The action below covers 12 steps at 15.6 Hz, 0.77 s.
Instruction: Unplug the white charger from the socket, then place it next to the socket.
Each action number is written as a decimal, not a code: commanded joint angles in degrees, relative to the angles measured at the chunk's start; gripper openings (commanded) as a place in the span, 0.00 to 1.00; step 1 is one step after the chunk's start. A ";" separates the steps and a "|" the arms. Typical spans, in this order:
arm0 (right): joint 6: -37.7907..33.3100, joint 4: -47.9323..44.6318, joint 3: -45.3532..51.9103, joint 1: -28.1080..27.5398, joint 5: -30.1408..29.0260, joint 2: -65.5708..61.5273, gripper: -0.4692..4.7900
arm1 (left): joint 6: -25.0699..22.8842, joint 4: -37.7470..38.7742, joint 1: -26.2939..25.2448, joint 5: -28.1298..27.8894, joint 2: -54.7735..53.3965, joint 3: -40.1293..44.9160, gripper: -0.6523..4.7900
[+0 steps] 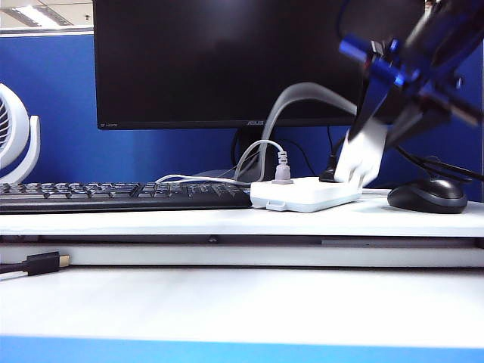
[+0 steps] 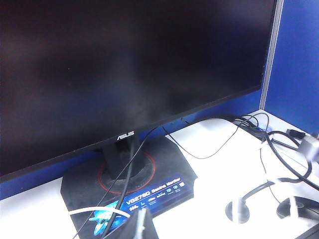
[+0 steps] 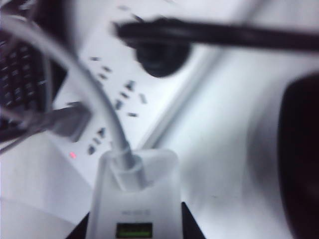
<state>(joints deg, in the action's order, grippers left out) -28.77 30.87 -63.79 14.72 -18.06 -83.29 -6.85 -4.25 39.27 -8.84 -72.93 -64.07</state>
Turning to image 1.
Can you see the black keyboard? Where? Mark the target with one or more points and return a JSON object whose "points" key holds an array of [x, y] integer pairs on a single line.
{"points": [[94, 198]]}

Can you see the black ASUS monitor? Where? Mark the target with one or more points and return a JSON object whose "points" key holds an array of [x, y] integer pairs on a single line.
{"points": [[227, 60]]}

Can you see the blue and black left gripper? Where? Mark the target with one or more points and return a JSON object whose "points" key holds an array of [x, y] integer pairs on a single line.
{"points": [[412, 72]]}

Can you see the blue office partition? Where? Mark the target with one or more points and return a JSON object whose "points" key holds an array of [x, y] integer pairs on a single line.
{"points": [[64, 94]]}

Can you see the white power strip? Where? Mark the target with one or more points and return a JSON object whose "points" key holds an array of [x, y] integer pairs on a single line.
{"points": [[302, 194]]}

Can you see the white desk fan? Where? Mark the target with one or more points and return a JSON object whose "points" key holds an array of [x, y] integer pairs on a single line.
{"points": [[17, 125]]}

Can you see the ceiling fluorescent light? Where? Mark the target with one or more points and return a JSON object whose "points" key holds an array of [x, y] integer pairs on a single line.
{"points": [[34, 15]]}

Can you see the white charger block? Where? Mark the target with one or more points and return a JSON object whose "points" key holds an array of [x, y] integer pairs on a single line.
{"points": [[359, 159]]}

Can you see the black and grey mouse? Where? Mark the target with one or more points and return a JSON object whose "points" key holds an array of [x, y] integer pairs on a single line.
{"points": [[427, 196]]}

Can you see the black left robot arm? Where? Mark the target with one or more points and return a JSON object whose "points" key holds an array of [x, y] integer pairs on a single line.
{"points": [[446, 22]]}

